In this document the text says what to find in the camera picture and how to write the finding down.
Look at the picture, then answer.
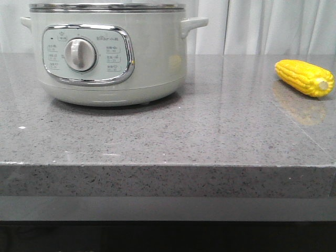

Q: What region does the yellow corn cob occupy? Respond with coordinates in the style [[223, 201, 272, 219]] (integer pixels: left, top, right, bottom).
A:
[[275, 59, 335, 98]]

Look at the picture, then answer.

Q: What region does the glass pot lid steel rim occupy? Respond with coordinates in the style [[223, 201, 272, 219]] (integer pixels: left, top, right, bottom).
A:
[[29, 3, 185, 13]]

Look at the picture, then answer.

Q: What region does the pale green electric cooking pot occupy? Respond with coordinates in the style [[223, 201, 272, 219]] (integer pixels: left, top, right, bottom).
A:
[[20, 10, 208, 107]]

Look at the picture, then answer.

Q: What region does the white curtain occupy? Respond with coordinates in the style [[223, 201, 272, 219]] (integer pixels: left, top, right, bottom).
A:
[[0, 0, 336, 56]]

